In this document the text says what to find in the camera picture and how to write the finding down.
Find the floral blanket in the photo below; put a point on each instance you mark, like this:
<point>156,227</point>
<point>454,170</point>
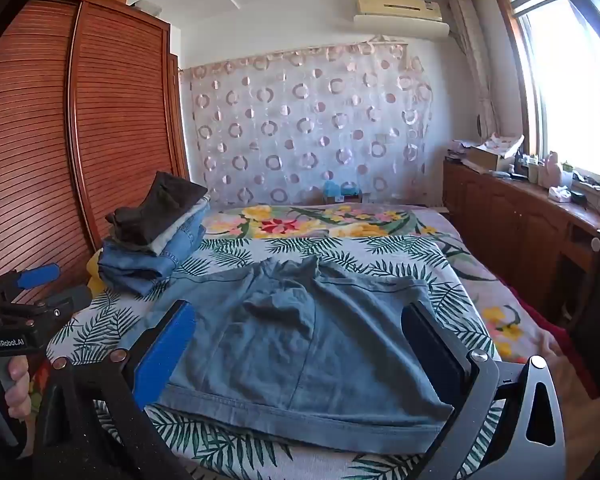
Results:
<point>290,222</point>

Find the yellow cloth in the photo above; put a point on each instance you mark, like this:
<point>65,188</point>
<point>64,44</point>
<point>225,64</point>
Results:
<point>95,272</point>

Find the beige window curtain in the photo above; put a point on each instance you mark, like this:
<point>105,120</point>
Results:
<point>472,60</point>

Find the white plastic jug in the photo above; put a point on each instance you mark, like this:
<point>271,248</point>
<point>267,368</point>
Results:
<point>551,170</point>

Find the wall air conditioner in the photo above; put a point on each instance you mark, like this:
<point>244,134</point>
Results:
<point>402,12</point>

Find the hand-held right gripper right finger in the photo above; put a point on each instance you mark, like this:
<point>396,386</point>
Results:
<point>432,347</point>

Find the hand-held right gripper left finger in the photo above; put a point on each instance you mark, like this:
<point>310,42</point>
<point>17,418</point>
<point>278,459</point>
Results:
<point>164,355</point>

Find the sheer curtain with circles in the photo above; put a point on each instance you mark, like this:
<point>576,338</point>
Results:
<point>305,125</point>

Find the white box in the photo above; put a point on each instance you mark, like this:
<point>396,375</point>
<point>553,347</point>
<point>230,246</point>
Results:
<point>145,7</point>

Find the blue bag on stool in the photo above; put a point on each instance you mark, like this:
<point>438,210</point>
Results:
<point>340,192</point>

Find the open cardboard box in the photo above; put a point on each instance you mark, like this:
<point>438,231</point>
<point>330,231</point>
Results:
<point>490,152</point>

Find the tissue pack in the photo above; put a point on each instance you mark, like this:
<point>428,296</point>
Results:
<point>560,194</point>

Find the folded light grey garment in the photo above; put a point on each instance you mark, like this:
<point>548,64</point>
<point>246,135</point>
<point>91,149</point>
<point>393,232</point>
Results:
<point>180,227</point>

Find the wooden slatted wardrobe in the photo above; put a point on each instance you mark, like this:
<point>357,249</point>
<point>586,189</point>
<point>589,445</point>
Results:
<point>55,135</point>

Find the window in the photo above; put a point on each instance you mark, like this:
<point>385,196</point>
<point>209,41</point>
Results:
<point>565,90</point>

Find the low wooden cabinet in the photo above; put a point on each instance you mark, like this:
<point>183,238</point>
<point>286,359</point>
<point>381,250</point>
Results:
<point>510,220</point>

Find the person's left hand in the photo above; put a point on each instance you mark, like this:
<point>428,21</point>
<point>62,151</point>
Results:
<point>17,390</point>

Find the blue-grey pants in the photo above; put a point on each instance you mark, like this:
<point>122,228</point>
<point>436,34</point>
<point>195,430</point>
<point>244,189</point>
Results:
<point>300,340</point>

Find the folded blue jeans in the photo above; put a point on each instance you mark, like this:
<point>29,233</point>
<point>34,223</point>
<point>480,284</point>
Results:
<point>145,270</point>

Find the palm leaf bed sheet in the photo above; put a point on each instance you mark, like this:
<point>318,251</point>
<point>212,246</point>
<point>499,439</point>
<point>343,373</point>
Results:
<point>370,255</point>

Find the red cloth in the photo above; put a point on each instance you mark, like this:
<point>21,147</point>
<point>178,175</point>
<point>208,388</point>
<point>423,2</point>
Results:
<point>545,327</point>

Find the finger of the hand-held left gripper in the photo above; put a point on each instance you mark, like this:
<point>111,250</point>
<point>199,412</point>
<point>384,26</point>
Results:
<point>67,300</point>
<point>40,275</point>

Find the folded dark brown pants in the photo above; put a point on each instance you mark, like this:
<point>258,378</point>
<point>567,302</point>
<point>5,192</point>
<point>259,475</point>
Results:
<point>155,207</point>

